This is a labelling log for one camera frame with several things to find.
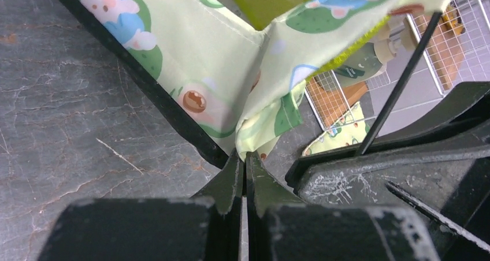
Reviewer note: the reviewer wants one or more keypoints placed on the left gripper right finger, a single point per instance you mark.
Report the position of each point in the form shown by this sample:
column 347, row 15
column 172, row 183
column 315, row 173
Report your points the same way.
column 281, row 226

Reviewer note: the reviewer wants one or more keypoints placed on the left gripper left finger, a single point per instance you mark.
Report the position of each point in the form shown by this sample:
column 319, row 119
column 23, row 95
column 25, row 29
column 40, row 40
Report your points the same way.
column 205, row 226

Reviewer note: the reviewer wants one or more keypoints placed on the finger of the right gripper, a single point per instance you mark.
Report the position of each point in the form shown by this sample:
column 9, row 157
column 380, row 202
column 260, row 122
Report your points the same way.
column 441, row 160

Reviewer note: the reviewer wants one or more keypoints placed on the green avocado pet tent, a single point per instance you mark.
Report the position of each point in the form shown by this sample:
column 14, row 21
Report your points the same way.
column 229, row 75

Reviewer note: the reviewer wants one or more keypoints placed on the green glass jar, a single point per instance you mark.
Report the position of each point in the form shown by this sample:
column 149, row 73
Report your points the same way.
column 368, row 61

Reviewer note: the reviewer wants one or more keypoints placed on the white wire wooden shelf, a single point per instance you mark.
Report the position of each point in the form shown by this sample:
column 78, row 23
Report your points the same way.
column 457, row 52

